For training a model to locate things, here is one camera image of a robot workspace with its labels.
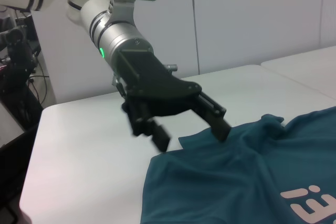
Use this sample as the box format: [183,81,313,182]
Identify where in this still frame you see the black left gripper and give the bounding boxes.
[112,47,203,154]

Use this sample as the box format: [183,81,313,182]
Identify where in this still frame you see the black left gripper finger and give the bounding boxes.
[191,91,232,141]

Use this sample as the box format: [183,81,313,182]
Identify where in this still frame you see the blue FREE print t-shirt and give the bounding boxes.
[140,106,336,224]

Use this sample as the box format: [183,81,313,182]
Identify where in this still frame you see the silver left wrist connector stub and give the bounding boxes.
[162,63,178,73]

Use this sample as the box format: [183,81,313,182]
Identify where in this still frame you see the black cabinet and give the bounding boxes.
[0,123,40,224]

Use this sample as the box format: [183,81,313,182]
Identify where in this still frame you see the black background equipment rack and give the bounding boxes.
[0,14,44,130]

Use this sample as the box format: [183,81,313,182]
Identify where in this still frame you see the left gripper cable with plug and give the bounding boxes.
[111,73,125,98]

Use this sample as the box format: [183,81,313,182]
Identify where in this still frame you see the black background cables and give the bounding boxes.
[28,58,50,105]

